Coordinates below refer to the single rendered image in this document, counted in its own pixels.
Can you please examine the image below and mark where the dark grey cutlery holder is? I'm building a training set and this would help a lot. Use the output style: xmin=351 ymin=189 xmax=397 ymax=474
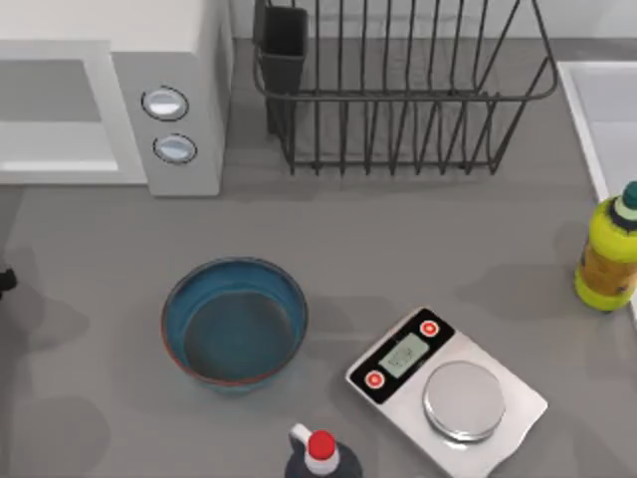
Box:
xmin=253 ymin=4 xmax=310 ymax=95

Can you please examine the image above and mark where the round silver microwave knob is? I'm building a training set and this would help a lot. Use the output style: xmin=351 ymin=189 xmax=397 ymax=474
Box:
xmin=140 ymin=86 xmax=190 ymax=122
xmin=151 ymin=132 xmax=199 ymax=164

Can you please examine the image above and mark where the dark wire dish rack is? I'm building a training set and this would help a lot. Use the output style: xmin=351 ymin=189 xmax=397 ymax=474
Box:
xmin=252 ymin=0 xmax=559 ymax=177

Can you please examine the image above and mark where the dark bottle with red cap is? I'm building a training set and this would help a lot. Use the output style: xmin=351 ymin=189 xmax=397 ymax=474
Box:
xmin=284 ymin=422 xmax=363 ymax=478

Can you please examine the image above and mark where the blue bowl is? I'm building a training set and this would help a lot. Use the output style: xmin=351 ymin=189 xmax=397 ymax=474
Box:
xmin=160 ymin=256 xmax=310 ymax=398

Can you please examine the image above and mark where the yellow-green bottle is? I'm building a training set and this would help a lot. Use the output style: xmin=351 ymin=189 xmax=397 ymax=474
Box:
xmin=573 ymin=180 xmax=637 ymax=313

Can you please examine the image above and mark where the white sink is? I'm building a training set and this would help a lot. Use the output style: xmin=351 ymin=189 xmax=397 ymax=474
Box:
xmin=555 ymin=60 xmax=637 ymax=320

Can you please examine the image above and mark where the pale microwave oven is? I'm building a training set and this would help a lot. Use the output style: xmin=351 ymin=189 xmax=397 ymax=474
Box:
xmin=0 ymin=0 xmax=235 ymax=199

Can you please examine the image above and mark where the silver kitchen scale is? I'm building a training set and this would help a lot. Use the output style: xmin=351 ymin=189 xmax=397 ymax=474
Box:
xmin=344 ymin=307 xmax=549 ymax=478

